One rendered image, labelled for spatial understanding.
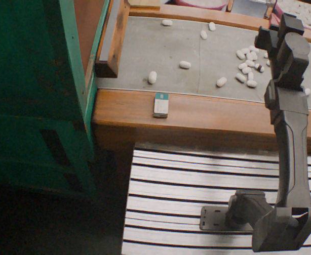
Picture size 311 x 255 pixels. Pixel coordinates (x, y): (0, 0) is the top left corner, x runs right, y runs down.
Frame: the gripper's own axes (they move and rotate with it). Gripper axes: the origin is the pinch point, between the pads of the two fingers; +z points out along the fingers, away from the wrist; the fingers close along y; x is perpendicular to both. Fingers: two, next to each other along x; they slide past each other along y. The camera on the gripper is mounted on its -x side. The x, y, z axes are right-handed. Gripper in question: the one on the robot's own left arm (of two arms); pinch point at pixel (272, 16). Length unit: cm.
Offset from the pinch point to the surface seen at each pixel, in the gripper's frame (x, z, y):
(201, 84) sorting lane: 32.7, -0.2, 12.9
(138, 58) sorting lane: 32.5, 6.4, 32.0
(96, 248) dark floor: 108, -41, 45
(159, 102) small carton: 28.5, -10.9, 24.2
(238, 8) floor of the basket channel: 38, 45, -3
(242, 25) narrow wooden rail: 29.9, 26.4, -1.0
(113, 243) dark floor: 108, -37, 37
